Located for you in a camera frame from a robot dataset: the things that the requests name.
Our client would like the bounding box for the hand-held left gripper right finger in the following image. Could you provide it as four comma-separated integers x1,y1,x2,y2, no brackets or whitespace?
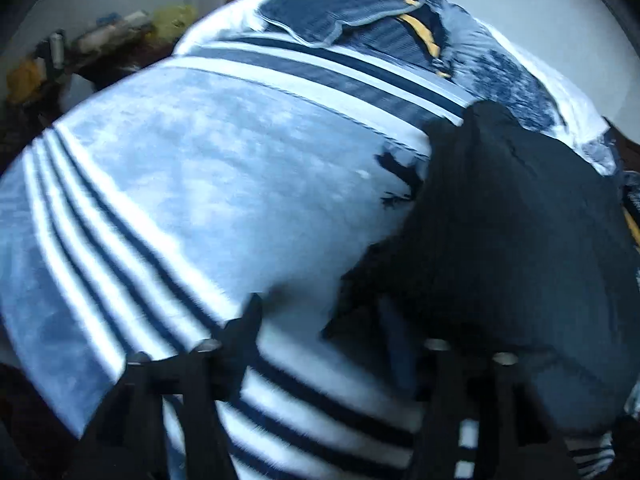
375,296,571,480

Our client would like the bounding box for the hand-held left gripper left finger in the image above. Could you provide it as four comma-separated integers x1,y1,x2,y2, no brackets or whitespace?
95,292,266,480

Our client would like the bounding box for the black puffer jacket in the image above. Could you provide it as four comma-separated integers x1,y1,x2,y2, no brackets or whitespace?
322,100,640,436

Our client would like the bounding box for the blue striped deer print blanket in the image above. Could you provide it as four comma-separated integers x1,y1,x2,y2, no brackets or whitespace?
0,35,618,480

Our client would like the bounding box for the dark pillow with yellow band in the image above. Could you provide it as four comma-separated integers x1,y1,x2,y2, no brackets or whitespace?
619,170,640,263

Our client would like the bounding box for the cluttered wooden table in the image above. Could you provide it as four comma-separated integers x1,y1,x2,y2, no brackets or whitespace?
60,35,177,93

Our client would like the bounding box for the tree print quilt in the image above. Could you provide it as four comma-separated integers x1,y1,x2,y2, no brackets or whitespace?
390,0,623,177

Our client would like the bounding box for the white bed sheet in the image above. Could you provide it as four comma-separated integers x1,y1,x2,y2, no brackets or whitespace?
172,0,282,57

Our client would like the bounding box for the yellow plastic bag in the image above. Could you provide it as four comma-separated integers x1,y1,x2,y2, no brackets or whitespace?
150,4,199,42

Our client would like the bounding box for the blue striped pillow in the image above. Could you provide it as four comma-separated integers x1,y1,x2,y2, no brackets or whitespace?
257,0,432,49

